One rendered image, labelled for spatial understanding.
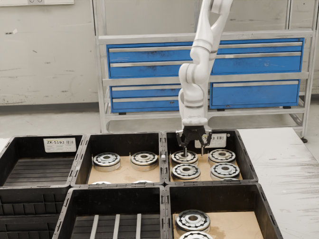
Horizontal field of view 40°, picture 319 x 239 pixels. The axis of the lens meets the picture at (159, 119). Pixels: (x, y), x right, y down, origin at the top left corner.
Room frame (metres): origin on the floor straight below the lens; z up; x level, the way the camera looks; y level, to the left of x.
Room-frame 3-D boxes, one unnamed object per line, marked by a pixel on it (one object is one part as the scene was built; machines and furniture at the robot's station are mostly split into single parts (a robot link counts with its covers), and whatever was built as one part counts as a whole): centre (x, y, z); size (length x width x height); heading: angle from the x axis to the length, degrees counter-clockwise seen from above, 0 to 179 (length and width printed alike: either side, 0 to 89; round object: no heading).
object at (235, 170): (1.38, -0.23, 0.86); 0.10 x 0.10 x 0.01
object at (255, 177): (1.38, -0.16, 0.92); 0.40 x 0.30 x 0.02; 0
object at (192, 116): (1.47, -0.13, 1.05); 0.11 x 0.09 x 0.06; 179
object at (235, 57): (3.30, -0.77, 0.60); 0.72 x 0.03 x 0.56; 91
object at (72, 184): (1.38, 0.14, 0.92); 0.40 x 0.30 x 0.02; 0
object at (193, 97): (1.50, -0.12, 1.15); 0.09 x 0.07 x 0.15; 62
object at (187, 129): (1.49, -0.13, 0.98); 0.08 x 0.08 x 0.09
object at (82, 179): (1.38, 0.14, 0.87); 0.40 x 0.30 x 0.11; 0
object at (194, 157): (1.49, -0.09, 0.86); 0.10 x 0.10 x 0.01
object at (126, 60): (3.29, 0.03, 0.60); 0.72 x 0.03 x 0.56; 91
